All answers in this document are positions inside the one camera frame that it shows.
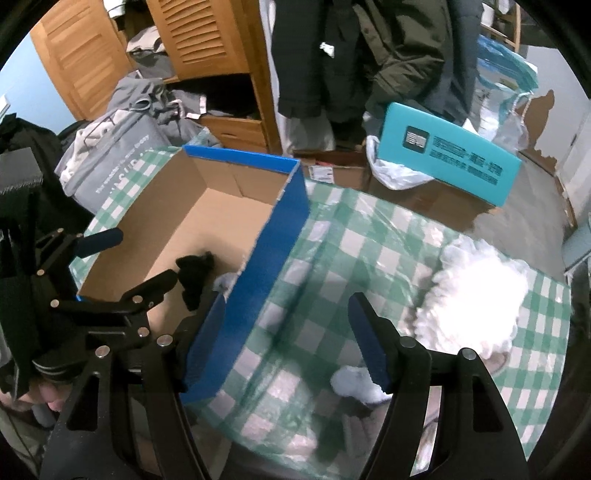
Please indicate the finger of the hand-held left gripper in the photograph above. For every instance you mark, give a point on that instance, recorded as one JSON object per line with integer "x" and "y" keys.
{"x": 99, "y": 241}
{"x": 138, "y": 295}

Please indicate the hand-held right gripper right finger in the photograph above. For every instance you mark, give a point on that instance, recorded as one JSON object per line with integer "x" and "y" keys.
{"x": 369, "y": 341}

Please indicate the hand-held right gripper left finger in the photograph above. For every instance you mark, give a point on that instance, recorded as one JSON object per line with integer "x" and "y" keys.
{"x": 207, "y": 339}

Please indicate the black cloth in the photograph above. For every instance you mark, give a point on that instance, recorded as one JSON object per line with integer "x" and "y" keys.
{"x": 194, "y": 277}

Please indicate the blue-sided cardboard box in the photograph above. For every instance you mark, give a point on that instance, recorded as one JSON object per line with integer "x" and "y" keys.
{"x": 184, "y": 207}

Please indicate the person's left hand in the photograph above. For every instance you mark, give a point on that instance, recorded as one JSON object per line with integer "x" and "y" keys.
{"x": 46, "y": 397}

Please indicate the white fluffy cloth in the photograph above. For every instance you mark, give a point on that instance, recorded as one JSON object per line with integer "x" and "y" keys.
{"x": 353, "y": 381}

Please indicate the small white fluffy item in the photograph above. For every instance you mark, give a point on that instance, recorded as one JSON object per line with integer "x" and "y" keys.
{"x": 226, "y": 280}

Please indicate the grey printed fabric bag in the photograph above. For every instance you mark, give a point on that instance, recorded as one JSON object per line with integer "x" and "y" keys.
{"x": 115, "y": 152}

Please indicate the green checked tablecloth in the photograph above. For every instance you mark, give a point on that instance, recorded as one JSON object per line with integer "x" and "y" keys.
{"x": 369, "y": 240}

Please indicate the white mesh bath pouf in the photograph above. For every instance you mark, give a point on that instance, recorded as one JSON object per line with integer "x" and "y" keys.
{"x": 475, "y": 300}

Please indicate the black garment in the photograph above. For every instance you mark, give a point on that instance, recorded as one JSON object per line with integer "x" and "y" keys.
{"x": 41, "y": 138}

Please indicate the large brown cardboard box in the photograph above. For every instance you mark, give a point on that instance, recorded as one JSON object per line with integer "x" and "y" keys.
{"x": 429, "y": 205}

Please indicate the pile of grey clothes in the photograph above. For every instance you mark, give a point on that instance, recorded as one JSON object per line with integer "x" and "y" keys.
{"x": 157, "y": 99}

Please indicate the labelled brown cardboard box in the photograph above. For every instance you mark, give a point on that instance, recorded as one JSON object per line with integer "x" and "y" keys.
{"x": 344, "y": 177}

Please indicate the white plastic bag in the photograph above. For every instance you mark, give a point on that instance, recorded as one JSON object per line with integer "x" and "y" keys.
{"x": 392, "y": 170}

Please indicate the wooden louvre door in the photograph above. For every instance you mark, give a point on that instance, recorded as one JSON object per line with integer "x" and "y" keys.
{"x": 78, "y": 50}

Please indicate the teal flat box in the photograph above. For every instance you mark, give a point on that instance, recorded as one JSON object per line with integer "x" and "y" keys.
{"x": 489, "y": 177}

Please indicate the wooden wardrobe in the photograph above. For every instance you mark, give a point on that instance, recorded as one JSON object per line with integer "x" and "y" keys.
{"x": 212, "y": 41}

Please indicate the black hanging jacket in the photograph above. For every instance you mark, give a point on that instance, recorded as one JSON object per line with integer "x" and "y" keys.
{"x": 309, "y": 60}

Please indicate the clear plastic bag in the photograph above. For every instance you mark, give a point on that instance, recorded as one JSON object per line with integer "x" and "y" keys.
{"x": 505, "y": 92}

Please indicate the dark grey hanging coat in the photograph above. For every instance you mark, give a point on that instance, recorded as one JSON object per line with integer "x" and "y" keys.
{"x": 461, "y": 60}

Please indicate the olive hanging jacket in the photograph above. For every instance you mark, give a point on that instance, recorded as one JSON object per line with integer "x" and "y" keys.
{"x": 406, "y": 46}

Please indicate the wooden chair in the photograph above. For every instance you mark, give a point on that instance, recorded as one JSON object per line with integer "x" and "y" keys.
{"x": 508, "y": 23}

